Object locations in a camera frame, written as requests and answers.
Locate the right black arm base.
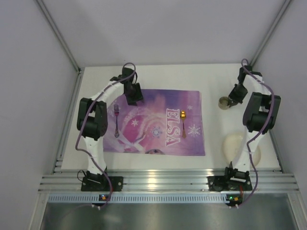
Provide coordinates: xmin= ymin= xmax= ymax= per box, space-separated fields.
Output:
xmin=207 ymin=167 xmax=253 ymax=192

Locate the purple Elsa placemat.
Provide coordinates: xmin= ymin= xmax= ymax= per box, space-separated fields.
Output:
xmin=103 ymin=89 xmax=205 ymax=156

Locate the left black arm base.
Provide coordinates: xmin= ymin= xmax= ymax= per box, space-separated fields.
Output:
xmin=77 ymin=170 xmax=124 ymax=192

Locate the gold spoon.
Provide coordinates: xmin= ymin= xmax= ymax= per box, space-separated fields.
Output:
xmin=180 ymin=110 xmax=187 ymax=138

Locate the aluminium frame post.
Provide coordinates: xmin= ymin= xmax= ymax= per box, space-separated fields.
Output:
xmin=249 ymin=0 xmax=293 ymax=66
xmin=34 ymin=0 xmax=81 ymax=73

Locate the iridescent purple fork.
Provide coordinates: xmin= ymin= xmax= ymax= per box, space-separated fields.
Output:
xmin=114 ymin=104 xmax=119 ymax=138

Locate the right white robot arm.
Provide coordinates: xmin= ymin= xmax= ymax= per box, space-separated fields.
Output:
xmin=228 ymin=65 xmax=281 ymax=173

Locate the right aluminium frame post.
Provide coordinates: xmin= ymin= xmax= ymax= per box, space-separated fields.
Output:
xmin=249 ymin=0 xmax=293 ymax=66

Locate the small beige cup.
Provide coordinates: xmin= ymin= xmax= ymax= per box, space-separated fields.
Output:
xmin=218 ymin=96 xmax=231 ymax=110

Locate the aluminium mounting rail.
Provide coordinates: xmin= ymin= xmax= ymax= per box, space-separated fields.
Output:
xmin=38 ymin=169 xmax=299 ymax=193

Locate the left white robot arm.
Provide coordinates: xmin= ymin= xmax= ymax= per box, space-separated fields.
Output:
xmin=75 ymin=63 xmax=143 ymax=175

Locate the perforated grey cable tray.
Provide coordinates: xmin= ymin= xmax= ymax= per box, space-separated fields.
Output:
xmin=48 ymin=193 xmax=241 ymax=204

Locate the left aluminium frame post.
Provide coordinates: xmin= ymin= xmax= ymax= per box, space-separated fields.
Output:
xmin=34 ymin=0 xmax=81 ymax=73

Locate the cream white plate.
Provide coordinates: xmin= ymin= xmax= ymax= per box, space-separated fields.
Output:
xmin=222 ymin=129 xmax=263 ymax=169

